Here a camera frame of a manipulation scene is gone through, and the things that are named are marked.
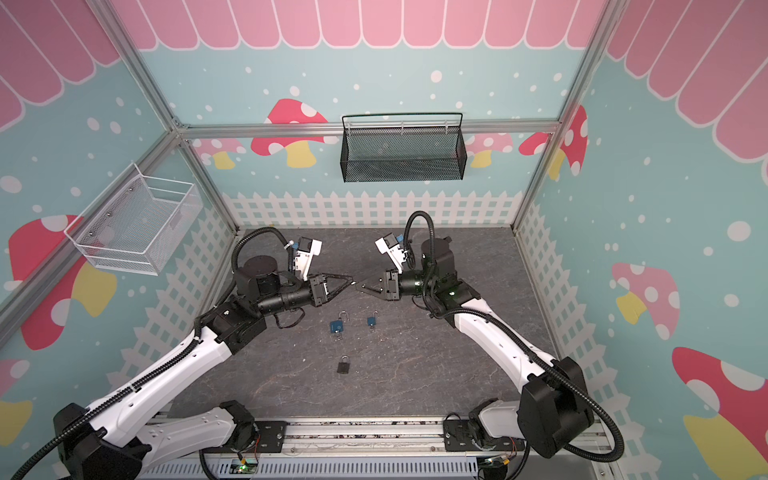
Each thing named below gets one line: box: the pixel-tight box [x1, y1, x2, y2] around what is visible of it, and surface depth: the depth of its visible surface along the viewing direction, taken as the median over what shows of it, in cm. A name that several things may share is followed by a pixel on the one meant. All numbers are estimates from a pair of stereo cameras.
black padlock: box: [337, 354, 350, 374], surface depth 88 cm
